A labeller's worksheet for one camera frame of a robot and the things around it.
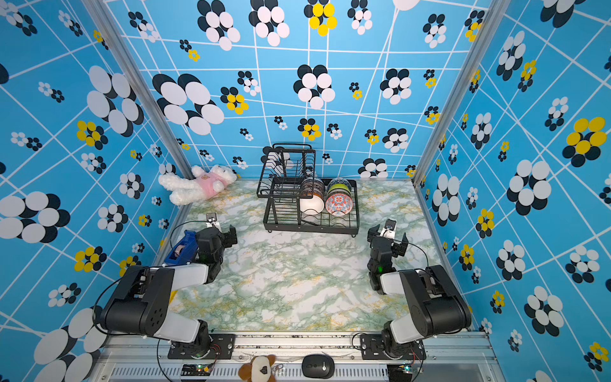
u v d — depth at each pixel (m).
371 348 0.73
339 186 1.04
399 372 0.70
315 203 1.07
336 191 1.04
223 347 0.74
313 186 1.10
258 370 0.68
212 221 0.78
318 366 0.68
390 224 0.76
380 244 0.80
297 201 1.08
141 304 0.45
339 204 1.07
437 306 0.44
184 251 0.89
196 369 0.72
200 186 1.06
